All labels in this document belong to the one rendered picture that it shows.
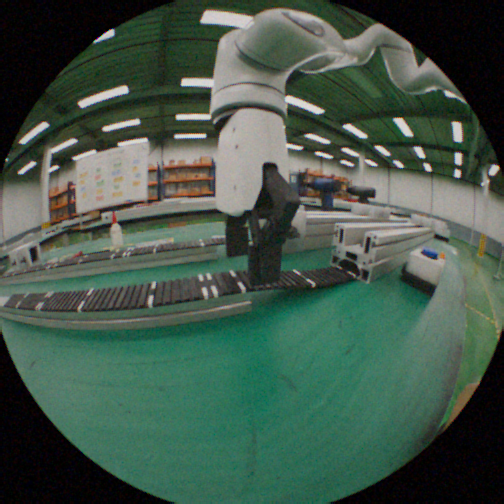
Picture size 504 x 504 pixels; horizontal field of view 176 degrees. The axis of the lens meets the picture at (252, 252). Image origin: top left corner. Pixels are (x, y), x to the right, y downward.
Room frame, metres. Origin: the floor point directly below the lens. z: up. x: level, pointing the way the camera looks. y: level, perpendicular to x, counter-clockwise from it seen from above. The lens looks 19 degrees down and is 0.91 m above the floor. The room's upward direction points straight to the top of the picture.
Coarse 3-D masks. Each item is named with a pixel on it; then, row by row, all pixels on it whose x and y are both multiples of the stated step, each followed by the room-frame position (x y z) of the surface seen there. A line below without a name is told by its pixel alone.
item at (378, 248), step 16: (336, 224) 0.31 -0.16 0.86; (352, 224) 0.31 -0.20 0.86; (368, 224) 0.33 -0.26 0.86; (384, 224) 0.36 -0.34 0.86; (400, 224) 0.41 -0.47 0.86; (336, 240) 0.30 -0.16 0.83; (352, 240) 0.30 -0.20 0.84; (368, 240) 0.24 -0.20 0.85; (384, 240) 0.23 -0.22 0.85; (400, 240) 0.29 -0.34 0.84; (416, 240) 0.33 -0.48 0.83; (432, 240) 0.50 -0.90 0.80; (336, 256) 0.31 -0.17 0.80; (352, 256) 0.28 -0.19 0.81; (368, 256) 0.23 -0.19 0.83; (384, 256) 0.23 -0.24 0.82; (400, 256) 0.27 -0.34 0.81; (368, 272) 0.24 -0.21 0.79; (384, 272) 0.24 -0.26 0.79
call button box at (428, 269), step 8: (416, 256) 0.19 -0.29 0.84; (424, 256) 0.19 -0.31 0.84; (432, 256) 0.18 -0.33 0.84; (408, 264) 0.21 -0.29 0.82; (416, 264) 0.19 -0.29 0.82; (424, 264) 0.17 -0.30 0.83; (432, 264) 0.16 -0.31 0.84; (440, 264) 0.14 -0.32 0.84; (408, 272) 0.20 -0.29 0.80; (416, 272) 0.19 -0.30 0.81; (424, 272) 0.17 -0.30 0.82; (432, 272) 0.15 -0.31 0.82; (440, 272) 0.14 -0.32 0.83; (408, 280) 0.20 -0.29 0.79; (416, 280) 0.18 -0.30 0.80; (424, 280) 0.17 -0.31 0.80; (432, 280) 0.15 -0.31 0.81; (416, 288) 0.18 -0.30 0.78; (424, 288) 0.16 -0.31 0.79; (432, 288) 0.14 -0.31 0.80; (432, 296) 0.14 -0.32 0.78
